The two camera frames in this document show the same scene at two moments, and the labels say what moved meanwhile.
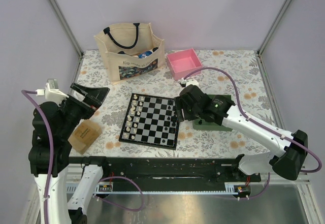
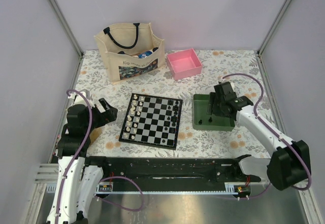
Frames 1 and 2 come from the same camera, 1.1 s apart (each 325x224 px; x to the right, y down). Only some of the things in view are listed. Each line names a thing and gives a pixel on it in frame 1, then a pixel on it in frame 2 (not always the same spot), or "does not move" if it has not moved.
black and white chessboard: (151, 120) does not move
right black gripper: (180, 104) to (213, 100)
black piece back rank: (173, 119) does not move
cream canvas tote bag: (130, 50) does not move
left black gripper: (94, 97) to (109, 115)
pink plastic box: (182, 63) does not move
